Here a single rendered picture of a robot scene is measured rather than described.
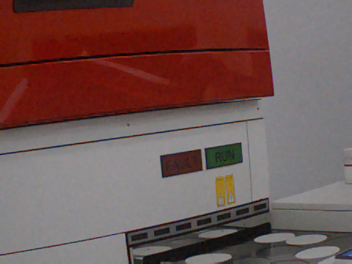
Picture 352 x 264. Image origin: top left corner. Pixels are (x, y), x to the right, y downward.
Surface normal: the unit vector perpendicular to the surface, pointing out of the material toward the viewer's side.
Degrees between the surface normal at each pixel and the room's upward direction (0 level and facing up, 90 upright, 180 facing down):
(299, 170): 90
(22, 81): 90
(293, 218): 90
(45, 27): 90
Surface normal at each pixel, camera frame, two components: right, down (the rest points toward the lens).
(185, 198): 0.66, -0.02
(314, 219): -0.75, 0.11
